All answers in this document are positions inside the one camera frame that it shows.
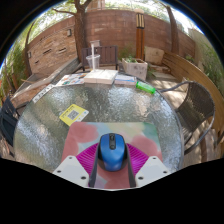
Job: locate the wooden garden lamp post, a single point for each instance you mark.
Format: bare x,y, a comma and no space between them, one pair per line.
140,40

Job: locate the forked tree trunk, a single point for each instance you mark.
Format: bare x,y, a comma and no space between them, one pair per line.
79,33

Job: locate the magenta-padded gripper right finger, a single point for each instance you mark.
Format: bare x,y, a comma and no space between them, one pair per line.
151,170

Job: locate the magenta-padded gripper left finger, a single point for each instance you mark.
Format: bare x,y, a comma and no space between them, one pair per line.
71,170

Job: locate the small blue-grey book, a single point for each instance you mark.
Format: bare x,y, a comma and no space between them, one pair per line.
125,80

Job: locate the clear plastic cup with straw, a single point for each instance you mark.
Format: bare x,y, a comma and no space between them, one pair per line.
93,62

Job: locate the yellow card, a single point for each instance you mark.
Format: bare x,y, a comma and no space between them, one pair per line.
74,114

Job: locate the slim tree trunk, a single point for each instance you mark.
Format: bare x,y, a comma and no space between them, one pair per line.
174,33

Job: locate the colourful picture booklet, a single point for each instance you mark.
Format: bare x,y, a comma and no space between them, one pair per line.
71,79

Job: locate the cream white book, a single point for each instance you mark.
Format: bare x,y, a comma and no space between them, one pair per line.
100,76

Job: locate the white planter box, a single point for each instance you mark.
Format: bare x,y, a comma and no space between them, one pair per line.
136,69

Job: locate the black wall lamp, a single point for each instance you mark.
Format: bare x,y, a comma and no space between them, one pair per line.
69,32

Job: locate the black metal chair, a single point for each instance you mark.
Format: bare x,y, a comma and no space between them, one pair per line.
7,121

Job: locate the beige stone slab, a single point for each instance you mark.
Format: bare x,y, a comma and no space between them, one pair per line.
154,55

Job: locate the green bottle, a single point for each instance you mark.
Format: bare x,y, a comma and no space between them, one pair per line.
145,87

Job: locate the curved wooden bench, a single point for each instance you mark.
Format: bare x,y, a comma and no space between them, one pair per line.
195,75

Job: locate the blue computer mouse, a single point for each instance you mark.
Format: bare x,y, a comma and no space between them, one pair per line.
112,153

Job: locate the floral mouse pad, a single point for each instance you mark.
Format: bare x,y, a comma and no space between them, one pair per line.
83,136

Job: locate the dark wooden slatted chair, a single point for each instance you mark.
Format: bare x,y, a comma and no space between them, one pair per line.
108,54

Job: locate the white patterned strip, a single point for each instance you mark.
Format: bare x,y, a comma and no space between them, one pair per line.
43,93

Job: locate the brown wicker chair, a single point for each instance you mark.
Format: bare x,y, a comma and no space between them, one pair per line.
196,106

